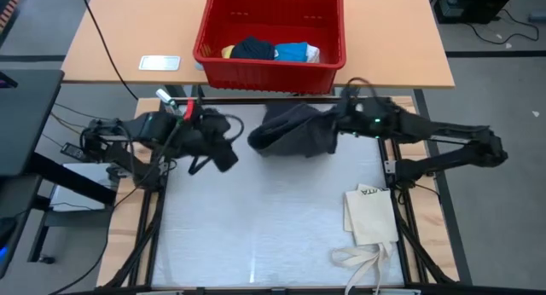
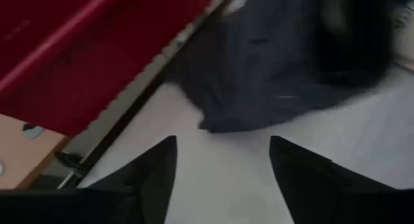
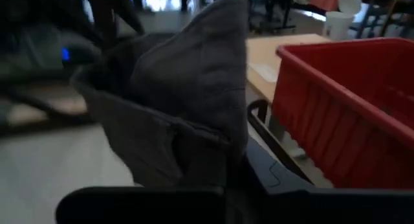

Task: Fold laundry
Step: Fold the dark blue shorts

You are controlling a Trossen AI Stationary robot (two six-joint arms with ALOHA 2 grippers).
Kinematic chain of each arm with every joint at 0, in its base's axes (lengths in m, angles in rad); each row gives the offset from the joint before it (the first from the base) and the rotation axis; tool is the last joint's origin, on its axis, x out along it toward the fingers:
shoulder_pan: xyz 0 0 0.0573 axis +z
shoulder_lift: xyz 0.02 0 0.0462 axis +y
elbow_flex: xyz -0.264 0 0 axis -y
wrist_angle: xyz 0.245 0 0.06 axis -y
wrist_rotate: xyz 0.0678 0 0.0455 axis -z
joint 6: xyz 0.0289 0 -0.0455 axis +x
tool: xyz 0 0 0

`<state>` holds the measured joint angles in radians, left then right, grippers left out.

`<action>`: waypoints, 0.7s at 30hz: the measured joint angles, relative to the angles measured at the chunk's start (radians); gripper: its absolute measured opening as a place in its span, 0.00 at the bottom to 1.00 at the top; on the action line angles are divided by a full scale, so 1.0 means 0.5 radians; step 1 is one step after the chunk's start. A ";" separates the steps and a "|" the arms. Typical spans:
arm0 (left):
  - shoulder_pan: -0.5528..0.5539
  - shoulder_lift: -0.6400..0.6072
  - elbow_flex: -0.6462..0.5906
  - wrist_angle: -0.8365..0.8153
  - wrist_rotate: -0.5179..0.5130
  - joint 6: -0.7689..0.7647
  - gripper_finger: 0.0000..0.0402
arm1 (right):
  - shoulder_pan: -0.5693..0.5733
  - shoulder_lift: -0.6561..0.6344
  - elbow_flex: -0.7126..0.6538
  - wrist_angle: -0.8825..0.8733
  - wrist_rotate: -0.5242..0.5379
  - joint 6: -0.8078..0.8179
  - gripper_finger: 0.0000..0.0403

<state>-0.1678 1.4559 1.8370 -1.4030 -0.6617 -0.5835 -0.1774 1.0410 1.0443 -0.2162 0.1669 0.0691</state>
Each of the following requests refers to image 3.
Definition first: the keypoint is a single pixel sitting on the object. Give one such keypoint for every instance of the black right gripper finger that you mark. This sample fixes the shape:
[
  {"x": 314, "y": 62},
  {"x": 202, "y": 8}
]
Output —
[{"x": 271, "y": 178}]

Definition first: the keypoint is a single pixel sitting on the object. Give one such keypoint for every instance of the dark grey pants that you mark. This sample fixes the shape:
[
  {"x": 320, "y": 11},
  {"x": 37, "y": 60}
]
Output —
[{"x": 194, "y": 72}]

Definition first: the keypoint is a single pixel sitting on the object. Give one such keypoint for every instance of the red plastic laundry basket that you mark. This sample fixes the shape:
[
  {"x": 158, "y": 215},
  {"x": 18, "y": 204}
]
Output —
[{"x": 339, "y": 120}]

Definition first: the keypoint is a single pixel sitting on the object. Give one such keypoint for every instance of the white cup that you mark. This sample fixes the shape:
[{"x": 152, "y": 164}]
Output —
[{"x": 338, "y": 25}]

